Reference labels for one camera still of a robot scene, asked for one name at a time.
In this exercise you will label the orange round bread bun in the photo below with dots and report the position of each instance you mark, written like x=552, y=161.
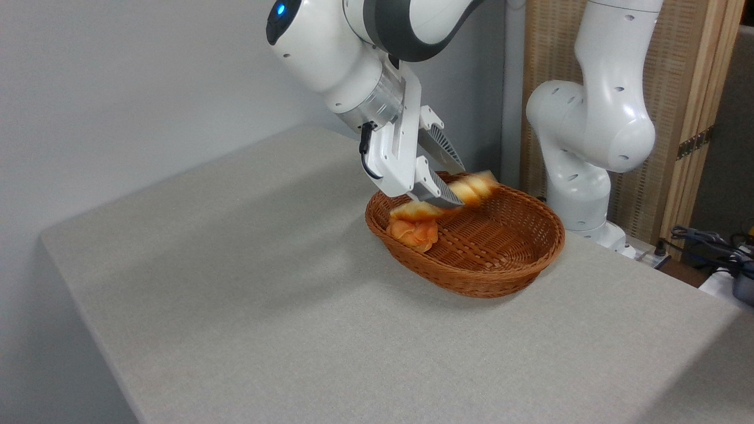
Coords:
x=417, y=234

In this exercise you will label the grey tablecloth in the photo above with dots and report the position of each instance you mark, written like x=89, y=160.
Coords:
x=265, y=330

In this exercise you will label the brown oval wicker basket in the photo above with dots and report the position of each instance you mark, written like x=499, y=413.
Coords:
x=500, y=247

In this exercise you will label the brass screen hinge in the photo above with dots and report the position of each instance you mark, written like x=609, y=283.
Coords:
x=695, y=143

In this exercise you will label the braided light bread loaf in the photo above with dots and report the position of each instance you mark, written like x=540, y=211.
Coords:
x=476, y=185

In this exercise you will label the white vertical partition post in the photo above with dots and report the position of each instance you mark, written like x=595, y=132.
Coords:
x=511, y=88

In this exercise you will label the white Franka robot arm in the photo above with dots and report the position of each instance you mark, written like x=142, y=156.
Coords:
x=595, y=118

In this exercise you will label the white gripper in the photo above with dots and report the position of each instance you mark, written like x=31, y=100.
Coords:
x=396, y=153

